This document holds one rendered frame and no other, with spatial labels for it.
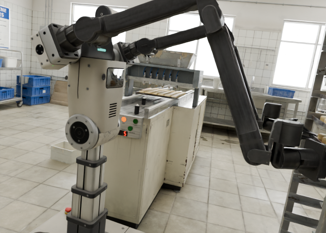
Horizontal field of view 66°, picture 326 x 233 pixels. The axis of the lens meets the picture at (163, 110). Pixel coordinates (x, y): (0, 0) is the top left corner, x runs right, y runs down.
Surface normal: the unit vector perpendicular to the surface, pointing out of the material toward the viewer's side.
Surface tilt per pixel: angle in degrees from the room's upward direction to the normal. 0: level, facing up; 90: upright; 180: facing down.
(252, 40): 90
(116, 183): 90
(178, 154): 90
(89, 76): 90
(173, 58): 115
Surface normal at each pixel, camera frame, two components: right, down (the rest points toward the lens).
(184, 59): -0.28, 0.54
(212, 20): -0.35, 0.10
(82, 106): -0.35, 0.31
